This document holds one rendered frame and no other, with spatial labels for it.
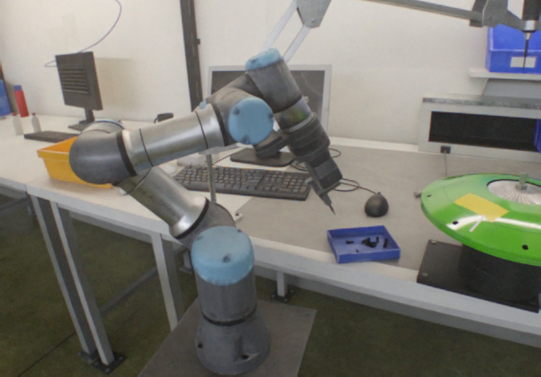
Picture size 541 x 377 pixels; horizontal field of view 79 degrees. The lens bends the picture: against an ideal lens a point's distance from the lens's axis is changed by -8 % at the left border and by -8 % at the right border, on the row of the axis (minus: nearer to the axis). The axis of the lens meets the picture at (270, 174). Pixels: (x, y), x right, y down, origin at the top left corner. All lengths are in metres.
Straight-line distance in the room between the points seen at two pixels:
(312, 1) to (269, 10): 0.96
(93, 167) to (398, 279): 0.54
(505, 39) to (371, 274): 1.06
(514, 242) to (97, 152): 0.56
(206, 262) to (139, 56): 1.84
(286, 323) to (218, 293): 0.20
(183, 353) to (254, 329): 0.14
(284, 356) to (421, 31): 1.26
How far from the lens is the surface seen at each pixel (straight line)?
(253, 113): 0.45
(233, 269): 0.50
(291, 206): 0.94
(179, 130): 0.47
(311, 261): 0.73
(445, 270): 0.73
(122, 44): 2.33
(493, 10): 0.91
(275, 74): 0.58
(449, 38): 1.52
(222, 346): 0.59
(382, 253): 0.73
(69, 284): 1.73
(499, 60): 1.32
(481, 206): 0.61
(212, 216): 0.61
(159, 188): 0.58
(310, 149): 0.62
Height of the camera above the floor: 1.33
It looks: 21 degrees down
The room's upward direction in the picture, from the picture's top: 3 degrees counter-clockwise
